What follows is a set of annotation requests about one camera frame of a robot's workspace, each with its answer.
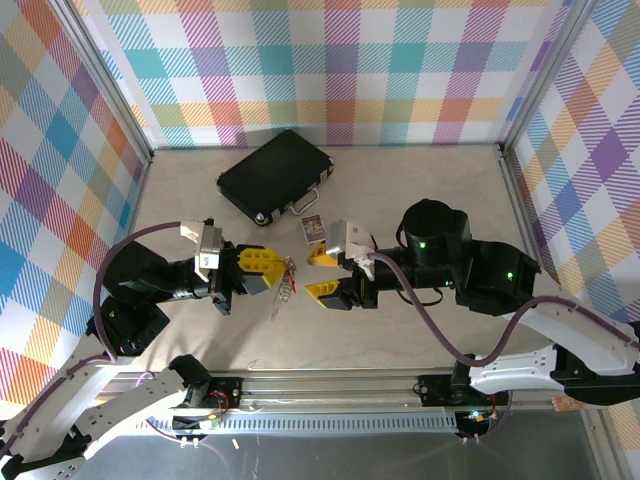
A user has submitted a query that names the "brass key with red head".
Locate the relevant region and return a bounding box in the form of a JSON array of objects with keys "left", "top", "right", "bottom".
[{"left": 282, "top": 255, "right": 299, "bottom": 296}]

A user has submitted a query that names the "small purple picture card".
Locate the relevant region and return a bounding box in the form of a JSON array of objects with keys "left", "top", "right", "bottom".
[{"left": 299, "top": 214, "right": 326, "bottom": 246}]

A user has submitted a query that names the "black hard case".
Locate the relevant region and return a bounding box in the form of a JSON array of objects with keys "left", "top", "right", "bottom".
[{"left": 216, "top": 128, "right": 335, "bottom": 227}]

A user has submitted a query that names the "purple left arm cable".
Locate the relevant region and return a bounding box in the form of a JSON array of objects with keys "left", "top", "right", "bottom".
[{"left": 0, "top": 222, "right": 184, "bottom": 459}]

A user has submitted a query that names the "long aluminium base rail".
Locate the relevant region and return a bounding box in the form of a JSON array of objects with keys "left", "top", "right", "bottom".
[{"left": 102, "top": 368, "right": 609, "bottom": 416}]

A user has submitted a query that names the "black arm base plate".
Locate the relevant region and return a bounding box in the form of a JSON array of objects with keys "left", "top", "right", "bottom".
[
  {"left": 416, "top": 373, "right": 517, "bottom": 409},
  {"left": 197, "top": 375, "right": 245, "bottom": 412}
]

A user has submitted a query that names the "slotted grey cable duct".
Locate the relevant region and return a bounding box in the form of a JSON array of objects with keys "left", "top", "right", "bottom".
[{"left": 171, "top": 411, "right": 460, "bottom": 437}]

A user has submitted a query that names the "aluminium corner post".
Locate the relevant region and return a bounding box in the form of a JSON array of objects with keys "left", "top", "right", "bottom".
[
  {"left": 499, "top": 0, "right": 599, "bottom": 151},
  {"left": 52, "top": 0, "right": 155, "bottom": 164}
]

